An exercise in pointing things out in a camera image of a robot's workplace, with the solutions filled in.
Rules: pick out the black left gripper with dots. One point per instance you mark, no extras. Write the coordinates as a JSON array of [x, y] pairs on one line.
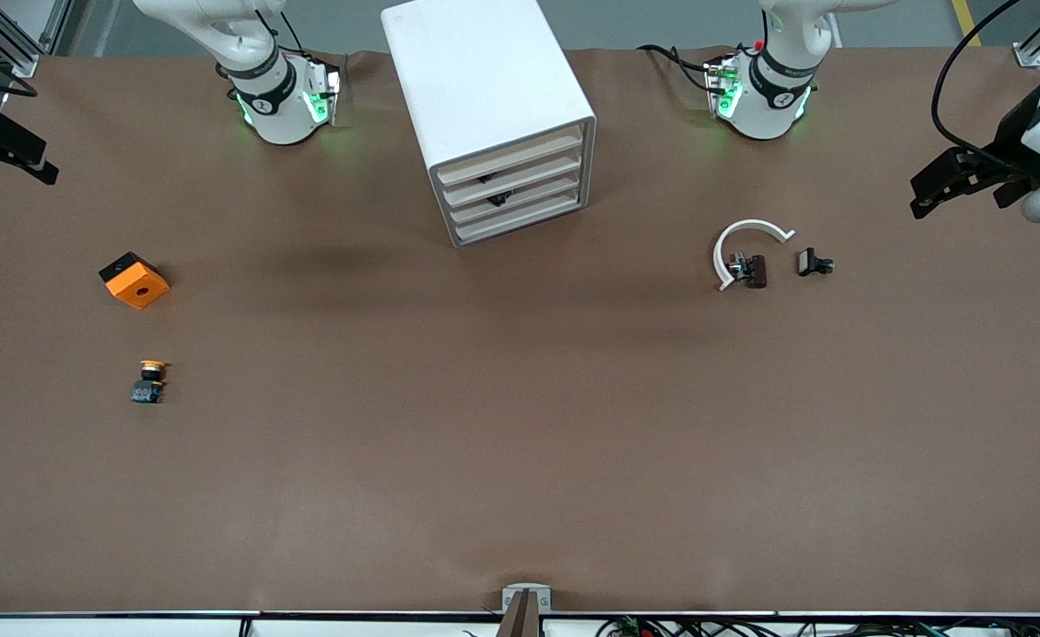
[[1009, 133]]

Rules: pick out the orange-capped push button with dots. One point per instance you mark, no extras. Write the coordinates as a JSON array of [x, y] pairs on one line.
[[148, 389]]

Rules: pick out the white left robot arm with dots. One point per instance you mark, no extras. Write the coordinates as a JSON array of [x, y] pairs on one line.
[[772, 115]]

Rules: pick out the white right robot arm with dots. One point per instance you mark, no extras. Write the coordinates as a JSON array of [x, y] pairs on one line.
[[281, 115]]

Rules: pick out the orange box with black base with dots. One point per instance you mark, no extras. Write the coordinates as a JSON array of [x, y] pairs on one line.
[[139, 287]]

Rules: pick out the small black plastic part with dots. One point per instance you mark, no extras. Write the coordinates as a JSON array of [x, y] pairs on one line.
[[808, 262]]

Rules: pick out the brown block with metal clip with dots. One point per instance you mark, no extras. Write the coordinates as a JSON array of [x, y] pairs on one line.
[[757, 270]]

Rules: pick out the brown table cover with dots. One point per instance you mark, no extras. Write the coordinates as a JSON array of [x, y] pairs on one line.
[[520, 425]]

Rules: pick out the white table edge rail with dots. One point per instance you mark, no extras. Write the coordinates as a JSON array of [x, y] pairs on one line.
[[86, 628]]

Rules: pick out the small metal table bracket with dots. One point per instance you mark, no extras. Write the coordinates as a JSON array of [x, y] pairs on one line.
[[511, 600]]

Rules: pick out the dark camera post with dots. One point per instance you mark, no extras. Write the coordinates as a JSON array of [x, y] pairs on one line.
[[520, 619]]

